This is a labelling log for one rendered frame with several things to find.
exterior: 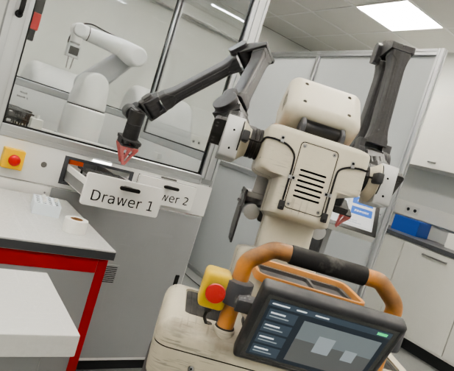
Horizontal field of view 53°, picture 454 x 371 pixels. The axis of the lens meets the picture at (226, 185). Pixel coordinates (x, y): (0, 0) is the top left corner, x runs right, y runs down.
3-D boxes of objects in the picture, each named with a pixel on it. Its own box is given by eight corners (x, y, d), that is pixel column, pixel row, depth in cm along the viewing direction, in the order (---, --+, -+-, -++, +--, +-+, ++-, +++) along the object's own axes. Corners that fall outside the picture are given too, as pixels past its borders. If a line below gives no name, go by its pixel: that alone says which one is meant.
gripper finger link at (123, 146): (127, 162, 174) (135, 138, 171) (133, 168, 168) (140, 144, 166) (110, 158, 170) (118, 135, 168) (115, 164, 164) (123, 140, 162)
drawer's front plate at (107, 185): (156, 218, 169) (165, 189, 168) (79, 203, 152) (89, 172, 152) (154, 216, 171) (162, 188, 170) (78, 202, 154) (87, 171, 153)
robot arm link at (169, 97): (248, 42, 159) (259, 70, 165) (243, 38, 164) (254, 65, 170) (139, 100, 161) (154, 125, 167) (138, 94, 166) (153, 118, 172)
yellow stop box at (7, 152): (21, 171, 165) (26, 152, 165) (0, 167, 161) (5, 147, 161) (19, 168, 169) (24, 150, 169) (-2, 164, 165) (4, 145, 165)
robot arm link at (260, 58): (271, 32, 158) (280, 57, 164) (236, 42, 165) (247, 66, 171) (232, 104, 129) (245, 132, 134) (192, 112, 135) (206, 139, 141)
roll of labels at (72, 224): (82, 237, 136) (85, 224, 135) (58, 230, 135) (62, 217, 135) (87, 232, 143) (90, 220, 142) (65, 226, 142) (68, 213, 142)
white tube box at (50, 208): (58, 218, 148) (61, 207, 148) (31, 213, 145) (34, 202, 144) (55, 209, 159) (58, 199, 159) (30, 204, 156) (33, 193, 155)
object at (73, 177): (151, 212, 170) (156, 196, 169) (84, 199, 155) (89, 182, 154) (115, 187, 202) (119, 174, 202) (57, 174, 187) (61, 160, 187)
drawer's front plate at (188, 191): (190, 210, 211) (197, 188, 211) (133, 199, 195) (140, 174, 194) (188, 210, 213) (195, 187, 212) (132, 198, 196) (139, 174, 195)
